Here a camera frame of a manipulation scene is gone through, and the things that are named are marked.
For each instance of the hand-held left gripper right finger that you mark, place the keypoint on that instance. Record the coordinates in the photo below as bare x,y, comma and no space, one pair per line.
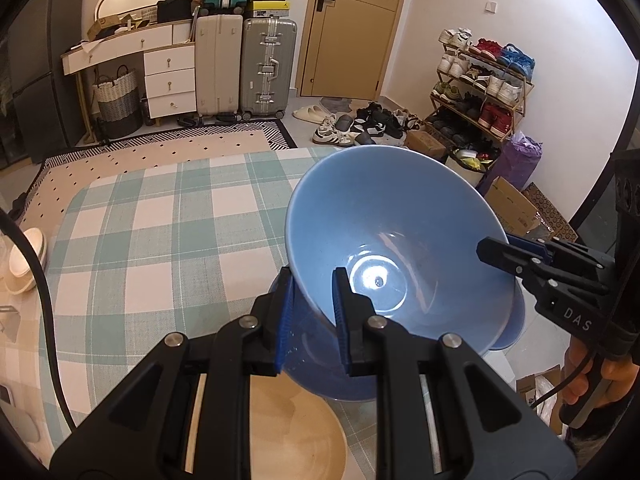
344,330

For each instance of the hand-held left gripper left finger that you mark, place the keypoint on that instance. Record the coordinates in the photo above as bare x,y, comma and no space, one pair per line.
282,325

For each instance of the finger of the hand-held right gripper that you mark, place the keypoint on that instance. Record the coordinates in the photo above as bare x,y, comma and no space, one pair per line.
575,255
505,255

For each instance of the blue bowl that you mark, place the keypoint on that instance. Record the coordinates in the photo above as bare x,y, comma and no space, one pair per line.
320,360
400,220

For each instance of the person's right hand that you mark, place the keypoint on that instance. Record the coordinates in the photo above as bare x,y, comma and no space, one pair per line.
622,367

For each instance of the patterned flat cardboard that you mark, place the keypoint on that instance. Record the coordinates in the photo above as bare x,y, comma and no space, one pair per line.
550,215

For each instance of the open cardboard box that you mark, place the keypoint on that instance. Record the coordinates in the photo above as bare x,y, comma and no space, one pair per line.
510,207

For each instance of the purple bag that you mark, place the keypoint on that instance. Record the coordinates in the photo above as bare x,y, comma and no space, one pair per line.
517,162

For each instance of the white bag with items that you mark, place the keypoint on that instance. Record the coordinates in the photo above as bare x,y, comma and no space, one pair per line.
470,165

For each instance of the wooden round plate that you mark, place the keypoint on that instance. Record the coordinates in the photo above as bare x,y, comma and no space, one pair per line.
290,435

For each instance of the brown cardboard box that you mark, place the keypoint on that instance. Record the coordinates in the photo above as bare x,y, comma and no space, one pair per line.
425,144

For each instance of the green checkered tablecloth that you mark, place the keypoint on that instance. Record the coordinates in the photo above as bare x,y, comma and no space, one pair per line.
150,260

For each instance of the metal shoe rack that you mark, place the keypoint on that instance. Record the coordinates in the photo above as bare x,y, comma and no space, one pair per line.
522,85

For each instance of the group of assorted sneakers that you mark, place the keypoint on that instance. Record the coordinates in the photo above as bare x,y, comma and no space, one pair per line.
480,80

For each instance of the pile of slippers and shoes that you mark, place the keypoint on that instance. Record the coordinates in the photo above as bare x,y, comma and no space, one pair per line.
360,122

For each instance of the silver suitcase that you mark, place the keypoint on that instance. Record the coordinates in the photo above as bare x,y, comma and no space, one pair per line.
267,67

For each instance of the small white plate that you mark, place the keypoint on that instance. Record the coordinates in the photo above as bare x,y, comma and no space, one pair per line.
36,247

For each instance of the white bowl at edge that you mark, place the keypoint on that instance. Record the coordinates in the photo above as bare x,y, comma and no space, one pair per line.
25,277

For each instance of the beige suitcase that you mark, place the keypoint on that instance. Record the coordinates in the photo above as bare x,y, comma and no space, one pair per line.
217,65

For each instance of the tan wooden door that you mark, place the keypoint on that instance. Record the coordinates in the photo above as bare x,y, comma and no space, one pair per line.
350,30

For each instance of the woven laundry basket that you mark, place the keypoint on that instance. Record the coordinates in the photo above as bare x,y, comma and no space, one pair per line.
117,105

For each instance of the white dressing table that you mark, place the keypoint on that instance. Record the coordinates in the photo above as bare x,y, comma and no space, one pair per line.
165,70

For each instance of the dark grey fridge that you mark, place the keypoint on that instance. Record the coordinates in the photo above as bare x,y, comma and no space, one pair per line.
40,85

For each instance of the small cardboard box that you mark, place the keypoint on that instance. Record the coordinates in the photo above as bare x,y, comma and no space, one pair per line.
105,24

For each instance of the white wall switch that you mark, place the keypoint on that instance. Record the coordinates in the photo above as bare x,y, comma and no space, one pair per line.
491,6

